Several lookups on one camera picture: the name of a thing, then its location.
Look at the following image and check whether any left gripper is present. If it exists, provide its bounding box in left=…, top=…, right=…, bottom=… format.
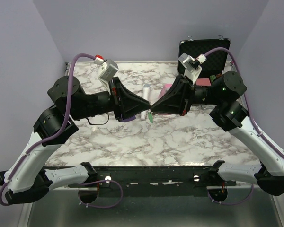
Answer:
left=70, top=77, right=152, bottom=122

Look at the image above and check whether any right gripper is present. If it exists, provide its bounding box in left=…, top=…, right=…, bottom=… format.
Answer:
left=151, top=74, right=222, bottom=116

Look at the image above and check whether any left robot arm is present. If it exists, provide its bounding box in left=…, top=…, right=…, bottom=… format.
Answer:
left=0, top=76, right=150, bottom=206

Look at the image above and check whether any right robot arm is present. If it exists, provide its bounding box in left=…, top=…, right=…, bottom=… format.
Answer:
left=151, top=71, right=284, bottom=196

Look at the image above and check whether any purple metronome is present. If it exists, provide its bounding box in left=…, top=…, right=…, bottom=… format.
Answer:
left=121, top=115, right=136, bottom=122

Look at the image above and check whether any pink metronome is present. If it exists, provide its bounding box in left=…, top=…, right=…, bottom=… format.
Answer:
left=158, top=84, right=172, bottom=116

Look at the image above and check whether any white microphone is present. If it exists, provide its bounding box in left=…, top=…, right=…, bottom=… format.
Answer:
left=140, top=84, right=151, bottom=121

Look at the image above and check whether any pink card deck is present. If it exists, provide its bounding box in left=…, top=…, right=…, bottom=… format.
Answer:
left=195, top=78, right=211, bottom=86

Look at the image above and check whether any black poker chip case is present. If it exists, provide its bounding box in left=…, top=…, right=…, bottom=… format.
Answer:
left=177, top=35, right=231, bottom=81

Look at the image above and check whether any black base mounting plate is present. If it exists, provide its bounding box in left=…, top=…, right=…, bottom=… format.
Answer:
left=68, top=166, right=237, bottom=198

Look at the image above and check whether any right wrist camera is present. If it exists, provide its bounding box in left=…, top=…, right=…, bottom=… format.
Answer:
left=178, top=53, right=207, bottom=85

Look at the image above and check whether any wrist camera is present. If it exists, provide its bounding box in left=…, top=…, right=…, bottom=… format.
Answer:
left=178, top=53, right=207, bottom=85
left=98, top=59, right=119, bottom=87

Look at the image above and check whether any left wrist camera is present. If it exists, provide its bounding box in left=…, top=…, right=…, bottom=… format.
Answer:
left=98, top=59, right=119, bottom=87

